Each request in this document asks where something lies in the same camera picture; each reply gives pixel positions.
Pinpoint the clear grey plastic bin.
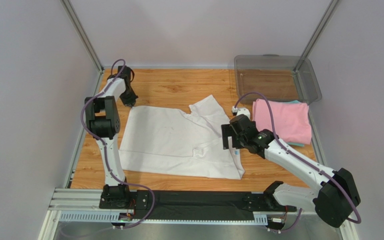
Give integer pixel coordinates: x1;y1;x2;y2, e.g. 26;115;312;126
233;54;322;104

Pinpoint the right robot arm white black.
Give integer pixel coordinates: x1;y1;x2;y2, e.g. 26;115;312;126
221;114;362;228

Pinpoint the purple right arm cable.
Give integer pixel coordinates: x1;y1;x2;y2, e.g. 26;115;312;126
233;92;363;233

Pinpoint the teal folded t shirt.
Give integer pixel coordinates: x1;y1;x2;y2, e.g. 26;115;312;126
284;100;312;147

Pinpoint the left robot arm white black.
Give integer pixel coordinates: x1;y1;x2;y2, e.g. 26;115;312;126
81;66;137;209

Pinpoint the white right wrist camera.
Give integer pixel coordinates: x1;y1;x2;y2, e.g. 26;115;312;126
231;106;252;120

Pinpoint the right aluminium frame post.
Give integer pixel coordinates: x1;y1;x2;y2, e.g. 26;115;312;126
294;0;342;71

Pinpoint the pink folded t shirt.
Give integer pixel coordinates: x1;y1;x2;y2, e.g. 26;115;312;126
252;99;312;145

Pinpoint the aluminium frame rail front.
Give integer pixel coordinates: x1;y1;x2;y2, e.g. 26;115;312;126
38;183;359;240

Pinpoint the aluminium frame post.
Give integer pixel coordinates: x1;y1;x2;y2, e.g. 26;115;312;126
60;0;104;73
294;0;342;71

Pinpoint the left aluminium frame post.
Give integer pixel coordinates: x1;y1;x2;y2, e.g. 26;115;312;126
60;0;104;73

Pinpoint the white t shirt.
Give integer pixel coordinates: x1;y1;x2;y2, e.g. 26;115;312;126
119;95;245;180

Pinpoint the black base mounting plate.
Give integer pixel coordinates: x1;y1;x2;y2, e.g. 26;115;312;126
98;189;298;222

